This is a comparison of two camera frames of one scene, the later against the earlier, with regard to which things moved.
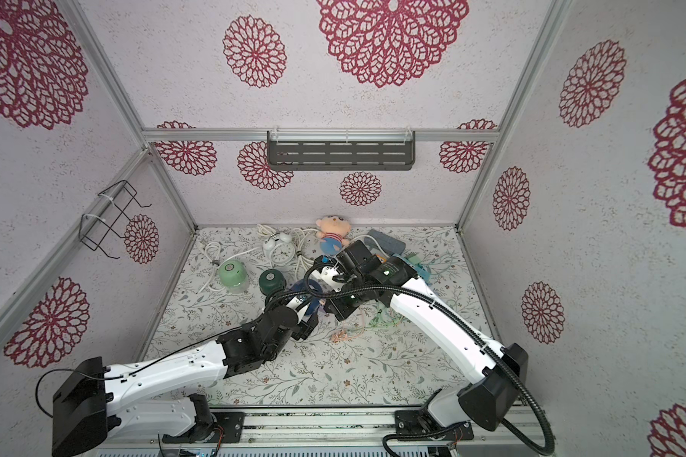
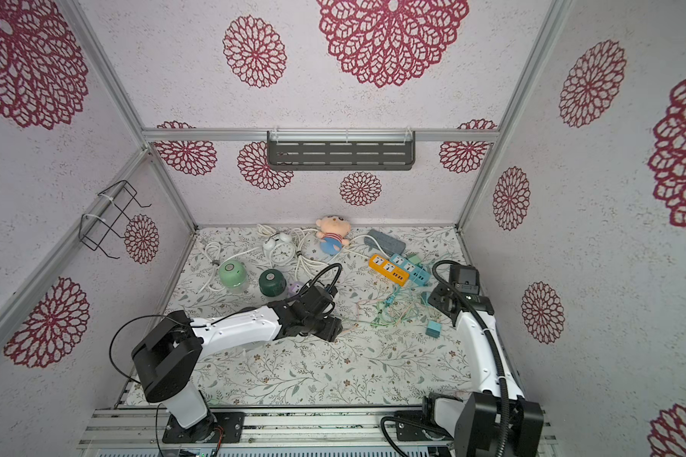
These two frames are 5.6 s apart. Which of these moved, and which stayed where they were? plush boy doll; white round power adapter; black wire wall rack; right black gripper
Moved: right black gripper
Stayed: white round power adapter; black wire wall rack; plush boy doll
